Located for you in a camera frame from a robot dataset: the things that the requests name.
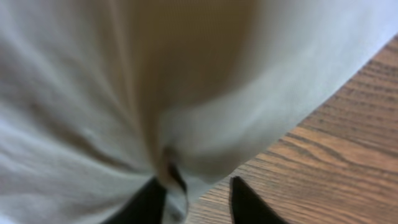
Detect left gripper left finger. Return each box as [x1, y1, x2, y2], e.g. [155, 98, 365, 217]
[103, 178, 167, 224]

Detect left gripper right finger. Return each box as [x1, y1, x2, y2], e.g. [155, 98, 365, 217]
[229, 176, 288, 224]

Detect beige khaki shorts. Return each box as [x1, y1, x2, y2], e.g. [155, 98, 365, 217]
[1, 0, 397, 223]

